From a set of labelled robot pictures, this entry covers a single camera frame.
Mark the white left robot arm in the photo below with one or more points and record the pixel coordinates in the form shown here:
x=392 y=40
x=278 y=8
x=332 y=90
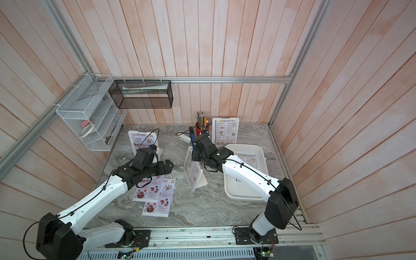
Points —
x=63 y=237

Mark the white tape roll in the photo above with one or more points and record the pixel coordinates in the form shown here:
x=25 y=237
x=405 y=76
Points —
x=87 y=130

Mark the white plastic tray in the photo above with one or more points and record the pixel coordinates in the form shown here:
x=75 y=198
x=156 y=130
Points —
x=233 y=187

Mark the pink eraser block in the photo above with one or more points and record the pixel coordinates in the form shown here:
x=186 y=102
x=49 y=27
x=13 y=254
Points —
x=85 y=123

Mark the black mesh wall basket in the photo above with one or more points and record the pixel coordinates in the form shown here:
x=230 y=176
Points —
x=142 y=94

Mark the white stapler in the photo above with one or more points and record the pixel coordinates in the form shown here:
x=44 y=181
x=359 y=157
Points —
x=184 y=137

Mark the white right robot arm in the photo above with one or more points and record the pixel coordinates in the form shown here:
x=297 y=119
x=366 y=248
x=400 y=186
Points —
x=279 y=194

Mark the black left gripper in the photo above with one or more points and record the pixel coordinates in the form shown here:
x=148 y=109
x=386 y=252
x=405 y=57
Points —
x=162 y=170

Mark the dim sum inn menu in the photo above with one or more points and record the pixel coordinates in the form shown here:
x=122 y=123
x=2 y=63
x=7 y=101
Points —
x=226 y=132
x=250 y=159
x=193 y=172

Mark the white wire wall shelf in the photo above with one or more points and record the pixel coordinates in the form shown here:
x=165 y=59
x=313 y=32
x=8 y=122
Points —
x=88 y=99

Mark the white menu holder front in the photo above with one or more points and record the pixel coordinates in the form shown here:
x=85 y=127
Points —
x=213 y=126

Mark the white menu holder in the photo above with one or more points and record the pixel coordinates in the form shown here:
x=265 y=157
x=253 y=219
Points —
x=203 y=181
x=144 y=140
x=213 y=126

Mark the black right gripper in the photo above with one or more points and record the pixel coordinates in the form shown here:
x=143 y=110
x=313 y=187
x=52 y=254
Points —
x=195 y=155

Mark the red special menu sheet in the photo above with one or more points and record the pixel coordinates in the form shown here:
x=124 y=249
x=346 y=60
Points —
x=148 y=189
x=162 y=207

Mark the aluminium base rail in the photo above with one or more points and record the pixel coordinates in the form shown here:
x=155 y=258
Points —
x=213 y=243

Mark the red metal bucket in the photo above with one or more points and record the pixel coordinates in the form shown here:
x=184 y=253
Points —
x=202 y=130

